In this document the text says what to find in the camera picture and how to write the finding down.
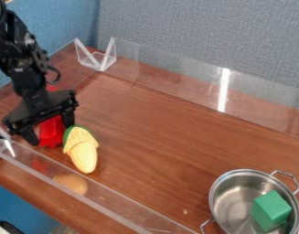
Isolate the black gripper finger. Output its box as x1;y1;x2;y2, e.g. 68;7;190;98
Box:
19;126;38;146
61;111;74;128

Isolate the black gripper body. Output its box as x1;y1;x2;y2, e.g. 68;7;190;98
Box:
2;90;78;134

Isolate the red plastic block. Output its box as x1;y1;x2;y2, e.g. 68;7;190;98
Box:
36;85;66;150

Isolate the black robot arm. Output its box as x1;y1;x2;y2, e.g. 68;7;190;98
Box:
0;0;78;145

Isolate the yellow toy corn cob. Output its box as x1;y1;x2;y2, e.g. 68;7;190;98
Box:
62;125;98;174

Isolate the clear acrylic front barrier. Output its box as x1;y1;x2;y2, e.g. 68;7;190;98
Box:
0;139;197;234

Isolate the clear acrylic barrier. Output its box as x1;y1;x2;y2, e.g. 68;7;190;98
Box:
0;139;197;234
94;37;299;137

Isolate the clear acrylic back barrier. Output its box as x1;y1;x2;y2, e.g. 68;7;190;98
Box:
94;37;299;137

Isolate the green cube block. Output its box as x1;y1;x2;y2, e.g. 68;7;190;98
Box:
249;190;292;232

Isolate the clear acrylic corner bracket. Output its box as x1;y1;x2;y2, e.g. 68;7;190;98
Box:
73;37;117;71

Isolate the steel pot with handles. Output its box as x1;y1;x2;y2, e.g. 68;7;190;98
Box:
200;169;299;234

